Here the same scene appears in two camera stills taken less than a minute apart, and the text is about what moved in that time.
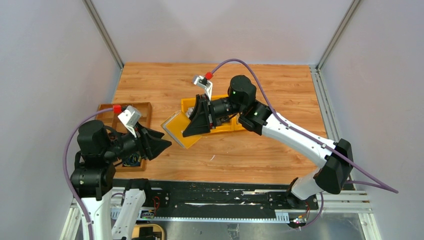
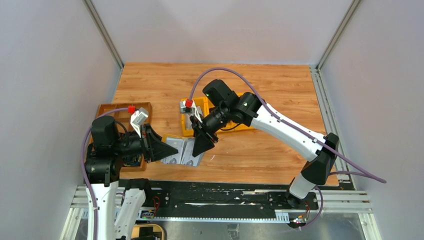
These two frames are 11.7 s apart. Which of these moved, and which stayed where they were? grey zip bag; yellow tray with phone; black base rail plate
Moved: grey zip bag
Stayed: black base rail plate; yellow tray with phone
